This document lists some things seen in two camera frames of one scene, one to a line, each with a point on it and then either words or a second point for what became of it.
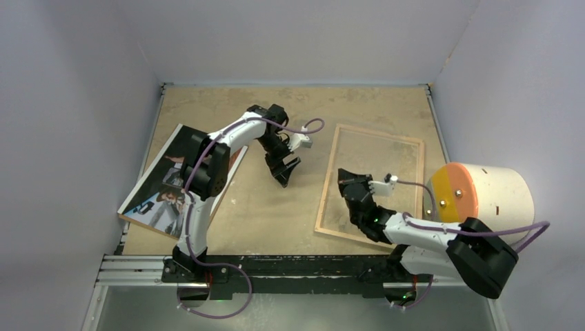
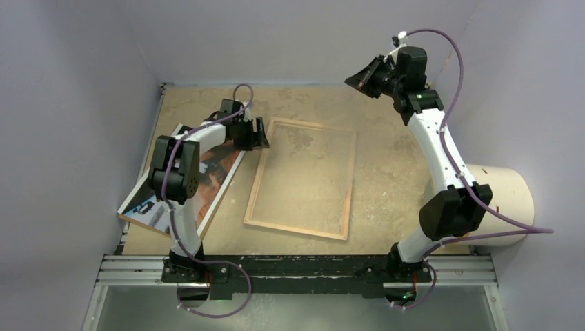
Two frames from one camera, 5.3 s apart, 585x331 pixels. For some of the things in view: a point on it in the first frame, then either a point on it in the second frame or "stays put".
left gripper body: x=276 y=150 -> x=243 y=134
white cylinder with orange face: x=497 y=198 stays put
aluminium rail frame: x=148 y=271 stays put
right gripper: x=344 y=177 -> x=363 y=81
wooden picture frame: x=420 y=176 -> x=261 y=167
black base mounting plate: x=236 y=276 stays put
